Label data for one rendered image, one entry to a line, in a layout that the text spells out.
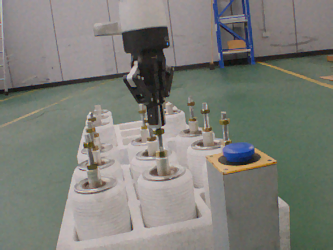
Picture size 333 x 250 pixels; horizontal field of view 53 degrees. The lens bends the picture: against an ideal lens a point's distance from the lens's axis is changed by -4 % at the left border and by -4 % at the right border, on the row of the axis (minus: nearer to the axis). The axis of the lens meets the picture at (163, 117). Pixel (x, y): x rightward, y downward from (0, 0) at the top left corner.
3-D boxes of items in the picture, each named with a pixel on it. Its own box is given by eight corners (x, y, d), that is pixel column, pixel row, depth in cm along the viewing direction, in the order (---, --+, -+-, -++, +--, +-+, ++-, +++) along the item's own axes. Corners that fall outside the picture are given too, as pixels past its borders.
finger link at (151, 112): (148, 94, 58) (151, 124, 59) (138, 96, 55) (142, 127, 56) (156, 93, 57) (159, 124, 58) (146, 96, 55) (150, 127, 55)
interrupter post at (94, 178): (89, 185, 60) (85, 167, 59) (103, 183, 60) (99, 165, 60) (89, 190, 57) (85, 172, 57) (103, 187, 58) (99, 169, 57)
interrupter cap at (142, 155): (147, 150, 77) (146, 146, 77) (178, 150, 73) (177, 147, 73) (129, 161, 70) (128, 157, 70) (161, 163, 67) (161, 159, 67)
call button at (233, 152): (248, 154, 46) (246, 140, 46) (261, 163, 42) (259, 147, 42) (219, 160, 45) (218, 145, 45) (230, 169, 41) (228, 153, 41)
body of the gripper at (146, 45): (150, 22, 50) (159, 86, 52) (176, 22, 57) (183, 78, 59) (109, 30, 54) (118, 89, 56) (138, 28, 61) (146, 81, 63)
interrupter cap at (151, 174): (134, 180, 59) (133, 176, 59) (157, 165, 66) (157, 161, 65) (172, 185, 55) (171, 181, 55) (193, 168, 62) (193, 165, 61)
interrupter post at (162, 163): (155, 176, 60) (152, 158, 59) (162, 171, 62) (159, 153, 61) (166, 178, 59) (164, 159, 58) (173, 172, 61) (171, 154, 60)
